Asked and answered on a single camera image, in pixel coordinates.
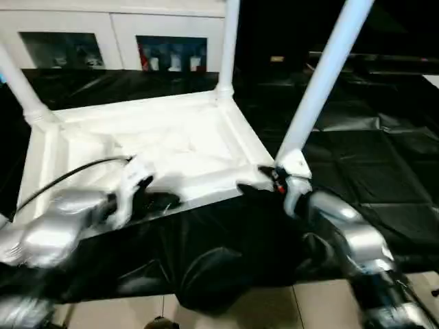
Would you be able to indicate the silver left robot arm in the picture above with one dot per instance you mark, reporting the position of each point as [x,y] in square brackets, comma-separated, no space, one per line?
[61,219]

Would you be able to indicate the white plastic table top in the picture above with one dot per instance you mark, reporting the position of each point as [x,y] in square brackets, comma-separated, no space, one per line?
[154,137]

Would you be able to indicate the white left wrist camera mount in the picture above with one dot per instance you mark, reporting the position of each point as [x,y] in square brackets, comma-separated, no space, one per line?
[133,171]

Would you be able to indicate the black plastic mat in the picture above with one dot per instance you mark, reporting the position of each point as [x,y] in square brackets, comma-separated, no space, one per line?
[360,154]

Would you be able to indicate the white bottle with dark cap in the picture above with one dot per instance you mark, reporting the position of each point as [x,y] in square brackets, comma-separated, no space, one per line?
[154,63]

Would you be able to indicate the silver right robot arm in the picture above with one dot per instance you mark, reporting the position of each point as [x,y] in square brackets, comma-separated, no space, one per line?
[363,240]

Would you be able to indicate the white plastic table leg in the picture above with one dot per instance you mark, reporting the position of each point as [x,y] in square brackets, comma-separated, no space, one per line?
[2,221]
[229,44]
[319,85]
[20,85]

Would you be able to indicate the dark rounded robot foot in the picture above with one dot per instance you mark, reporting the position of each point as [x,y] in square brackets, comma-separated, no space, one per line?
[161,323]

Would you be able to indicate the white cabinet with glass doors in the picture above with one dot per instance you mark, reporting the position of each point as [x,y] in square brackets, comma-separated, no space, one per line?
[120,24]

